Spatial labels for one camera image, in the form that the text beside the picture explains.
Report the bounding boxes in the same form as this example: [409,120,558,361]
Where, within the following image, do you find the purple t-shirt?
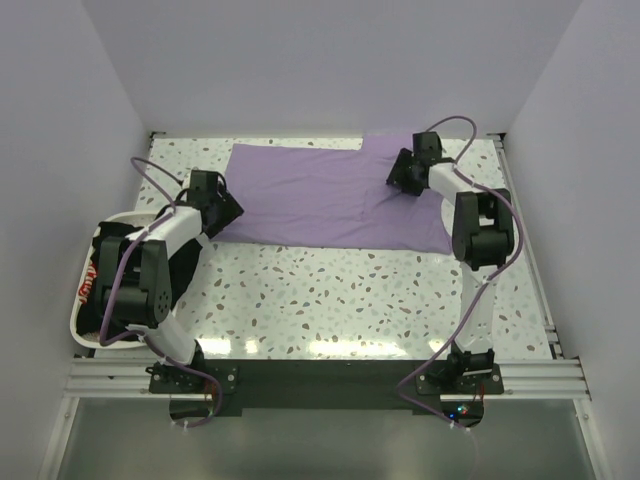
[216,134,452,255]

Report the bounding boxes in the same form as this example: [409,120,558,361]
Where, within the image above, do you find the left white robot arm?
[93,170,244,394]

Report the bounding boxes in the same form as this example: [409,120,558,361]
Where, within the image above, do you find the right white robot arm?
[387,131,520,391]

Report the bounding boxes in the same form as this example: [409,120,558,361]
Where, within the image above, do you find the black clothes in basket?
[71,221,202,348]

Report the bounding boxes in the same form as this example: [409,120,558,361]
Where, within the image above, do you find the white laundry basket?
[68,209,161,350]

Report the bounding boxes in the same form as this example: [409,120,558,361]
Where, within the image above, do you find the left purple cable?
[98,157,226,429]

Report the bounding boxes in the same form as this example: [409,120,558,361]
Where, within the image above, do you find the purple cable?
[98,157,226,429]
[397,115,526,426]

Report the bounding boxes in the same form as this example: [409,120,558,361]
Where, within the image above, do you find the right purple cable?
[397,115,526,426]

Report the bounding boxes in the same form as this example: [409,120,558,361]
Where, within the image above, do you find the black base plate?
[146,360,505,421]

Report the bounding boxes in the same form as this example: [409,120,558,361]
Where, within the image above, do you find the aluminium rail frame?
[66,132,589,420]

